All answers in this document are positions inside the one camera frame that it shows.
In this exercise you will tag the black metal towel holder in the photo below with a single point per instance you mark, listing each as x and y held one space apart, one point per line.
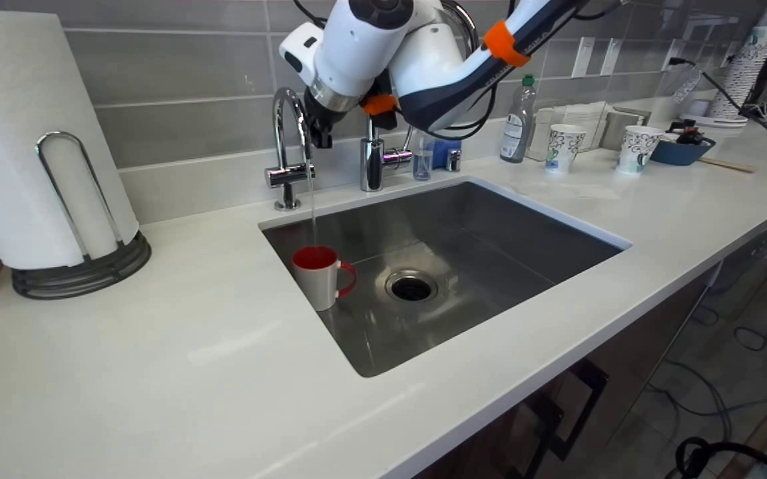
80 281

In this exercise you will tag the small chrome gooseneck faucet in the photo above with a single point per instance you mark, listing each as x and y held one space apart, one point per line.
288 175

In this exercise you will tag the red and white mug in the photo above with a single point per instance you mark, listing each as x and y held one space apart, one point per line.
318 279

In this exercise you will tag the stainless steel sink basin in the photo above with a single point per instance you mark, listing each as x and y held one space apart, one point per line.
490 240

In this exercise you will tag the blue sponge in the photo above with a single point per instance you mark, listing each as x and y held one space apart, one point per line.
445 155

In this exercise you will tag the clear soap bottle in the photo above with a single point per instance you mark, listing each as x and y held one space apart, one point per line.
517 130

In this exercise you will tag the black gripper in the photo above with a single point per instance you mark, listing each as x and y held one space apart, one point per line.
322 110

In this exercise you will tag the clear drinking glass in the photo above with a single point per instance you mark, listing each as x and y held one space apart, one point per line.
422 162

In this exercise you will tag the wooden stick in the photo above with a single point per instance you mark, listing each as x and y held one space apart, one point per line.
727 166

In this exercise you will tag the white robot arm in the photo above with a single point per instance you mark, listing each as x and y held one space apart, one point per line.
366 41

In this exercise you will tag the white wall outlet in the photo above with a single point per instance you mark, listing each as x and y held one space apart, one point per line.
610 57
585 57

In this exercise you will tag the white paper towel roll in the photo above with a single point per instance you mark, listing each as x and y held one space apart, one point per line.
12 134

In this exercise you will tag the patterned paper cup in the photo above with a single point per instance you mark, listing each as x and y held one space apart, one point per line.
640 150
563 150

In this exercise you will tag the blue bowl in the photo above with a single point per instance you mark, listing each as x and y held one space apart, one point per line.
680 154

